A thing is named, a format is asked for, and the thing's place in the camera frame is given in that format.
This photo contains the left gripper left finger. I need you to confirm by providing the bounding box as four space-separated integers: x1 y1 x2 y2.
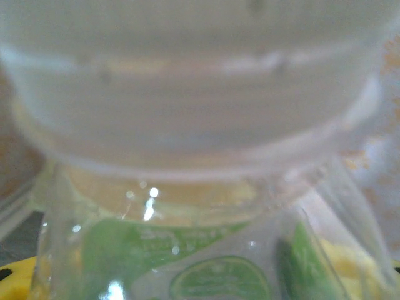
0 255 43 300

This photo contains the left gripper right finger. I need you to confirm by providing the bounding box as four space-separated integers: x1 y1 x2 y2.
318 239 400 300

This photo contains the clear bottle green lime label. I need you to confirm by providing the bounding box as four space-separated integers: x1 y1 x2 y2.
29 152 398 300

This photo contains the cream plastic waste bin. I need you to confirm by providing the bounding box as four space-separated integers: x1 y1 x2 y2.
0 0 388 185

